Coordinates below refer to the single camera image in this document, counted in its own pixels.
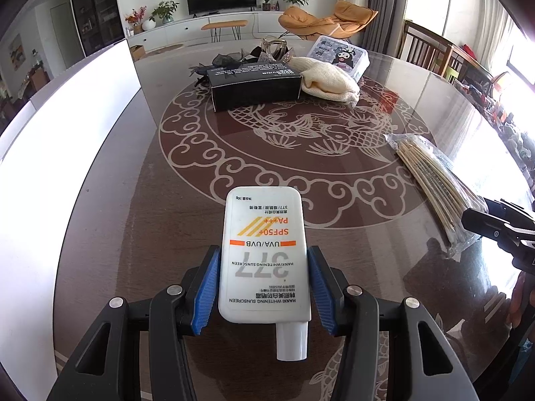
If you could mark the white sunscreen bottle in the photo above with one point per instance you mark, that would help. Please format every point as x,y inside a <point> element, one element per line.
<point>263,259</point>

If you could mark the white television cabinet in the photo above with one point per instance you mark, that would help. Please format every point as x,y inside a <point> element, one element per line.
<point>179,33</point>

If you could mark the cream knitted cloth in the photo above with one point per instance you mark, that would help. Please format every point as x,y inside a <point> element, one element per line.
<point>330,81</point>

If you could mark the black glass display cabinet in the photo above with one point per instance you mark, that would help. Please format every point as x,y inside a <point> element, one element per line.
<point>98,8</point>

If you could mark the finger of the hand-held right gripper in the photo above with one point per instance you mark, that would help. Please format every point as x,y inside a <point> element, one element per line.
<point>516,213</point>
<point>501,234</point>

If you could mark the orange flower bouquet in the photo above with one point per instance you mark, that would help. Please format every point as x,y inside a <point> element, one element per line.
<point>136,16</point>

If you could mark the brown cardboard box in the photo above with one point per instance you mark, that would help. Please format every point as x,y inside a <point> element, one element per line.
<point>137,52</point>

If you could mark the dark wooden chair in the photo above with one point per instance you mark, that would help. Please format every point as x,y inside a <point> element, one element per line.
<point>434,52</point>

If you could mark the cartoon print plastic box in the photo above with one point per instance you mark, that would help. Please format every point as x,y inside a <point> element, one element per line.
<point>338,56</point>

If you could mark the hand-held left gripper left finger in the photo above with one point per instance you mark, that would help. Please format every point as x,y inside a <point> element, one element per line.
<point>205,296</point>

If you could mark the green potted plant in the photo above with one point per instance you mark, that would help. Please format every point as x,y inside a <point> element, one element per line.
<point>165,10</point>

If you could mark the black rectangular box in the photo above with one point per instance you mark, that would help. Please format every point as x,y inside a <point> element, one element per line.
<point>255,90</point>

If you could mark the orange lounge chair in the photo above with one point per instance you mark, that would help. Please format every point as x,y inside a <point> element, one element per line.
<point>305,19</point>

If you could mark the clear hair claw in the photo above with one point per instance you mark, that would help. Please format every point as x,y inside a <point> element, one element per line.
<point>273,46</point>

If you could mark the wooden bench with metal legs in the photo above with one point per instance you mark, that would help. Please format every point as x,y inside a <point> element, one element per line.
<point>223,24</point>

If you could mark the white door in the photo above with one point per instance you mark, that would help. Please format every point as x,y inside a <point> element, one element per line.
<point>59,29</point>

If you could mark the small potted plant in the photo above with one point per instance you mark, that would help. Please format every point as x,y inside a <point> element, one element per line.
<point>266,2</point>

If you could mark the white round vase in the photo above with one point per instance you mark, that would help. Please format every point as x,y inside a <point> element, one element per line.
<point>148,24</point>

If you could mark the framed wall painting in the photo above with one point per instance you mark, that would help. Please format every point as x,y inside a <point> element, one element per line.
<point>17,51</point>

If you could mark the bag of cotton swabs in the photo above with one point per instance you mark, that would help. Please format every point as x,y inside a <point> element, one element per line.
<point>434,175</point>

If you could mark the rhinestone bow clip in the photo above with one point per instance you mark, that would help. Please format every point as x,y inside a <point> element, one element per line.
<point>271,55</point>

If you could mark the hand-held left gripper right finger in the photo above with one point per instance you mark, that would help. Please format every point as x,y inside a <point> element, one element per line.
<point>326,296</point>

